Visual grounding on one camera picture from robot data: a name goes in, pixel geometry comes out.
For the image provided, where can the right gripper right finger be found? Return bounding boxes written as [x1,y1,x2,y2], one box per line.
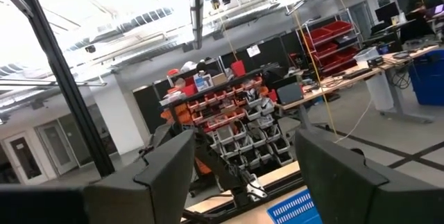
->
[295,128,444,224]

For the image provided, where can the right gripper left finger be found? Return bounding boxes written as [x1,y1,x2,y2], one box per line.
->
[84,129,196,224]

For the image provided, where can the blue plastic basket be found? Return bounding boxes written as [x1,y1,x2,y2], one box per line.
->
[266,187,323,224]

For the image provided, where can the white square column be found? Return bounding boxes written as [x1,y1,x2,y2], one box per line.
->
[89,73,150,155]

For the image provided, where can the grey case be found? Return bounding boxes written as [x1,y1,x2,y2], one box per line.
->
[276,82,305,105]

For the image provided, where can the wooden work table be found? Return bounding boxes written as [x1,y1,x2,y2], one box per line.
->
[277,43,444,124]

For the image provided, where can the parts rack small bins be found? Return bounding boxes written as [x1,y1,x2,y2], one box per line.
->
[159,67,296,183]

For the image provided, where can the white plastic tub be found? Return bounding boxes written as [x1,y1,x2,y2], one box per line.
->
[352,46,381,64]

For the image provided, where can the blue storage bins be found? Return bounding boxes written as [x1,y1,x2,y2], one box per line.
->
[407,49,444,107]

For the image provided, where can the white door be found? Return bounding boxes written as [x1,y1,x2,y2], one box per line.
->
[1,132,49,185]

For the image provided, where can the red container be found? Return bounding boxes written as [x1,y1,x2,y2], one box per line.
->
[230,60,246,78]

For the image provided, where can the shelf with red bins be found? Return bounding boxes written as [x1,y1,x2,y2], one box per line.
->
[296,8,364,78]

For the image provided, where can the black monitor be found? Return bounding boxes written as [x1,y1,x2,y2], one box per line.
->
[374,1,400,24]

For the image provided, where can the white pedestal cabinet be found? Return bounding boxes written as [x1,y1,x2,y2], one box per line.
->
[366,73,395,112]

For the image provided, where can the yellow hanging cable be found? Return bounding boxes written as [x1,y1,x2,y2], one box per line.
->
[280,0,339,138]

